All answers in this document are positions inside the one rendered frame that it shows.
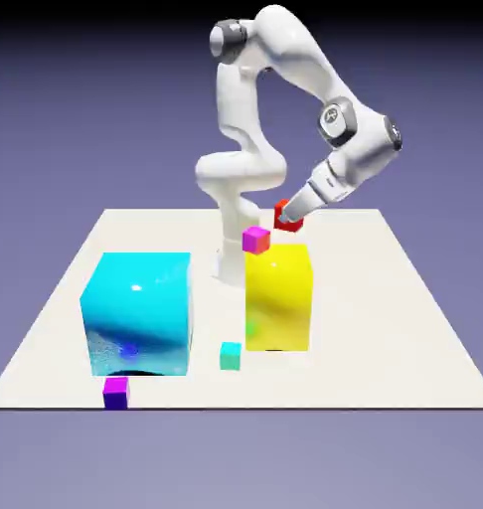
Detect small red cube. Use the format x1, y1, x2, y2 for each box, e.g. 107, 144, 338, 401
273, 199, 305, 234

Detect large cyan box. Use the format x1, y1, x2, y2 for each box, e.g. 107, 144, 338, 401
79, 252, 194, 378

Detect small pink cube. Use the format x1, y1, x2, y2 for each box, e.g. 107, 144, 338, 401
241, 226, 271, 255

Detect small purple cube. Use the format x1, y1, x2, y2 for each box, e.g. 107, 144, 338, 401
102, 376, 131, 412

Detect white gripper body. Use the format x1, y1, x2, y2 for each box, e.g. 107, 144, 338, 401
278, 183, 329, 225

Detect small teal cube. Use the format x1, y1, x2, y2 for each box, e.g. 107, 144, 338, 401
219, 341, 242, 372

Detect large yellow box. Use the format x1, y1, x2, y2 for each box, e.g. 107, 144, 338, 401
244, 243, 314, 353

